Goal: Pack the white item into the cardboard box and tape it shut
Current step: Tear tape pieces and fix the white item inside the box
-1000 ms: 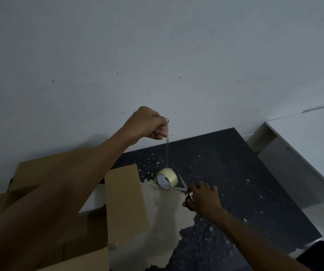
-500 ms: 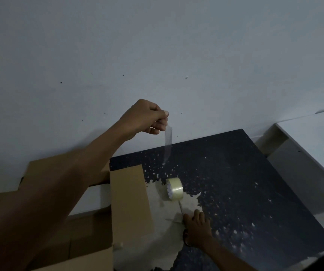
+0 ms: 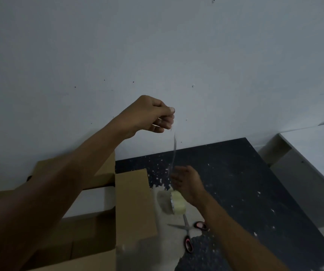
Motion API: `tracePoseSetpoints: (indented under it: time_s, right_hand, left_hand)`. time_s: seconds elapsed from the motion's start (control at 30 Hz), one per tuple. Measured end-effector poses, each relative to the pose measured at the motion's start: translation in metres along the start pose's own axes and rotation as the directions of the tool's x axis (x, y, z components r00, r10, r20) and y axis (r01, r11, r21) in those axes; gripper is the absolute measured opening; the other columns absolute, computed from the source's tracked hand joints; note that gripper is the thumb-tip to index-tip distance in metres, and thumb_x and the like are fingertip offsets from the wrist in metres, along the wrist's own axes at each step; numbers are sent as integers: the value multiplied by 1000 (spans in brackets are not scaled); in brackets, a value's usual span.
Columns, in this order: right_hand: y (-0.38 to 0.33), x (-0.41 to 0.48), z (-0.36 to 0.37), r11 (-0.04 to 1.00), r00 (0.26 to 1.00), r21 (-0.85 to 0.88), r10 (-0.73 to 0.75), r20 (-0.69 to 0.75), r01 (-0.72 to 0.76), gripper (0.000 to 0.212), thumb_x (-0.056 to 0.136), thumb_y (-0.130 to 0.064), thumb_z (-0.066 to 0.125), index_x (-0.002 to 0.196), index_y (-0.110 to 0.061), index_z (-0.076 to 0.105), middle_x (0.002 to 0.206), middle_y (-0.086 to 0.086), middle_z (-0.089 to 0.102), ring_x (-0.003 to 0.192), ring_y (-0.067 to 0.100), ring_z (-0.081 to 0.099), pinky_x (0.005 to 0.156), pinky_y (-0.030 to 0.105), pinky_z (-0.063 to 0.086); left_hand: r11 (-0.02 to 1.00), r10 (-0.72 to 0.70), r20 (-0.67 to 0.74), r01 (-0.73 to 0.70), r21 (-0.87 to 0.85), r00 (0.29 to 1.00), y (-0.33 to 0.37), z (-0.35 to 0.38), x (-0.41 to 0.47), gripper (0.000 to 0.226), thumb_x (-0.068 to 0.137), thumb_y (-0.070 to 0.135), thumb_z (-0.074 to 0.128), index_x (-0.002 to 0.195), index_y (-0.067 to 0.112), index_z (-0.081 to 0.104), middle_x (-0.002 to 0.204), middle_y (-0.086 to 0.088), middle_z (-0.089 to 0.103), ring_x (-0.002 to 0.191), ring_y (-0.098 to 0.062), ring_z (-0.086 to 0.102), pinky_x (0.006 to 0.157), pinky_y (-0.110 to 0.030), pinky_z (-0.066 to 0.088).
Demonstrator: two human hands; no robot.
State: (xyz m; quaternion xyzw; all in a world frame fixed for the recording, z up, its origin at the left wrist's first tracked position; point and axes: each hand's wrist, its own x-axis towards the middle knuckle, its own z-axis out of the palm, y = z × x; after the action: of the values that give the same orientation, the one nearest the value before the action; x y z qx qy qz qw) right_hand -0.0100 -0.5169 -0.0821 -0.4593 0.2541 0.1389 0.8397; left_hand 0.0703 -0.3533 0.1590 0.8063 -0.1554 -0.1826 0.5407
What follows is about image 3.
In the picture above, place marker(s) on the person's right hand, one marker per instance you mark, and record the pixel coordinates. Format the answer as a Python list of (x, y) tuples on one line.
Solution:
[(189, 184)]

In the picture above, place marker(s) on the person's right forearm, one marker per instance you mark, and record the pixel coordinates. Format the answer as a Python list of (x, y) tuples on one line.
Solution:
[(235, 237)]

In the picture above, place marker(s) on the person's right fingers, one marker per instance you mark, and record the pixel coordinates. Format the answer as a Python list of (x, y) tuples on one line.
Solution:
[(176, 179)]

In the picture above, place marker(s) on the person's left forearm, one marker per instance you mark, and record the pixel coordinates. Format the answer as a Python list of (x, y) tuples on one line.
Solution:
[(52, 186)]

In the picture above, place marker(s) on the white desk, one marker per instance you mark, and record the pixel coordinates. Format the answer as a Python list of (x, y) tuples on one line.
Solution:
[(314, 166)]

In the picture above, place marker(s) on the person's left thumb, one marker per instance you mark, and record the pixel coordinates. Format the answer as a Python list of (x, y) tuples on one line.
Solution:
[(168, 110)]

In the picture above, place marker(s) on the clear packing tape roll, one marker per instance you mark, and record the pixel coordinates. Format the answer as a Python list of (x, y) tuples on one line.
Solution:
[(177, 204)]

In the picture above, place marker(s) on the brown cardboard box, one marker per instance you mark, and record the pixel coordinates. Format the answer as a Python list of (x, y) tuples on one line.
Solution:
[(135, 211)]

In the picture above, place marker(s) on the person's left hand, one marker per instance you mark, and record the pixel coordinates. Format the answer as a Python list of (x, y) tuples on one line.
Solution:
[(142, 114)]

